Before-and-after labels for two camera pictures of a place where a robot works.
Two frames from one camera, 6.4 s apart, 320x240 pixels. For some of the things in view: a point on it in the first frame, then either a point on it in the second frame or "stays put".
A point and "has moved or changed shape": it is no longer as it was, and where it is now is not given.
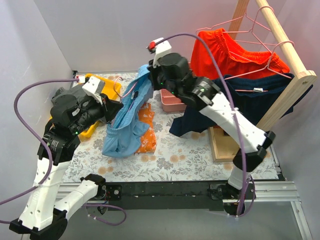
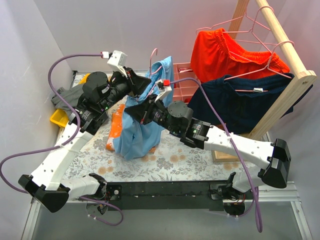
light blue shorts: (127, 128) has moved or changed shape
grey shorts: (77, 91) stays put
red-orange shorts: (229, 62) stays put
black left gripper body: (108, 106) to (131, 81)
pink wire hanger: (121, 97) has moved or changed shape
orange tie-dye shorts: (148, 142) to (115, 130)
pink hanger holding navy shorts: (267, 66) stays put
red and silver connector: (160, 47) to (164, 87)
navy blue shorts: (256, 95) stays put
